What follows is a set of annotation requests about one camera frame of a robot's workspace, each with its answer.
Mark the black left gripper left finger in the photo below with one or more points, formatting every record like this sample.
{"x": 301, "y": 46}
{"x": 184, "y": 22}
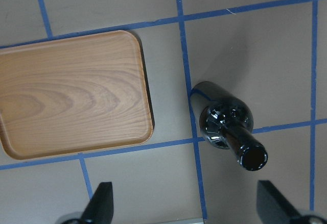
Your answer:
{"x": 100, "y": 207}

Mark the dark glass wine bottle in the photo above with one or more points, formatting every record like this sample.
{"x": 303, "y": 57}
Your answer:
{"x": 226, "y": 122}

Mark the brown paper table cover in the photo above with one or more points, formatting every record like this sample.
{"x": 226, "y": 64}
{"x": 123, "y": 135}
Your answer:
{"x": 269, "y": 53}

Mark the wooden tray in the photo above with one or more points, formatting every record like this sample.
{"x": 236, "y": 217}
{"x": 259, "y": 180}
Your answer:
{"x": 73, "y": 95}

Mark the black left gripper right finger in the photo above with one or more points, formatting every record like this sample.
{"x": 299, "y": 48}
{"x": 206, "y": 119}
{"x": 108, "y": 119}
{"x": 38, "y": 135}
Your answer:
{"x": 272, "y": 206}

